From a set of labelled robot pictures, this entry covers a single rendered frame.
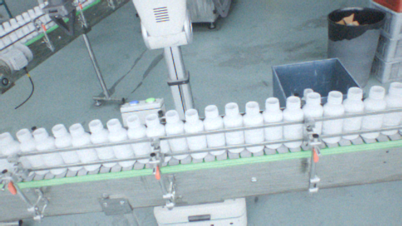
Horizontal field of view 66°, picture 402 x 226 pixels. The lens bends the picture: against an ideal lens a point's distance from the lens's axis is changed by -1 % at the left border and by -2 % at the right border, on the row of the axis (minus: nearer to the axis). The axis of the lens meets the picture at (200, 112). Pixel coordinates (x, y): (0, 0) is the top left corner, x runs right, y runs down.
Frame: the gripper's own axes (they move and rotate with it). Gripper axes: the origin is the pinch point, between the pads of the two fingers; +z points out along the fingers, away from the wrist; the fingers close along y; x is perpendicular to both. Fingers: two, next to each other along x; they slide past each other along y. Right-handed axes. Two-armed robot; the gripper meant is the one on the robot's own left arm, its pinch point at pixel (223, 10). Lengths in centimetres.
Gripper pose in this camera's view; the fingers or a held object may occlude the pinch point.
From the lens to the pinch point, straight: 94.5
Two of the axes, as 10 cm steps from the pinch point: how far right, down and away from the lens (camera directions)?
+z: 1.5, 8.1, 5.6
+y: 0.0, -5.7, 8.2
